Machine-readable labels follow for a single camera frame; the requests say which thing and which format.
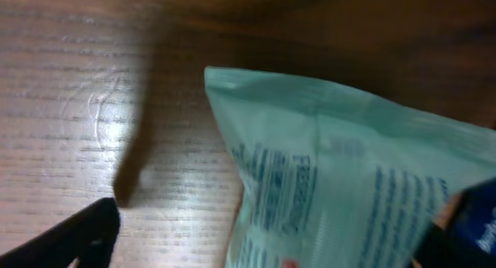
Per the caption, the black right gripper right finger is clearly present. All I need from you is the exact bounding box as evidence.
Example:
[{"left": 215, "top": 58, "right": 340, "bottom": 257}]
[{"left": 406, "top": 224, "right": 461, "bottom": 268}]

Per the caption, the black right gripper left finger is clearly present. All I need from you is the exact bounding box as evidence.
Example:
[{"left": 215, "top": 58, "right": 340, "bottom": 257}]
[{"left": 1, "top": 198, "right": 120, "bottom": 268}]

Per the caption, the teal snack wrapper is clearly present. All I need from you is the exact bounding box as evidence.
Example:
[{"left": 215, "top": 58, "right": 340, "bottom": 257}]
[{"left": 205, "top": 67, "right": 495, "bottom": 268}]

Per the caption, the blue tissue pack box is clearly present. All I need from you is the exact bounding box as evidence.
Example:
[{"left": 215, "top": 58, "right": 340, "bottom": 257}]
[{"left": 435, "top": 180, "right": 495, "bottom": 268}]

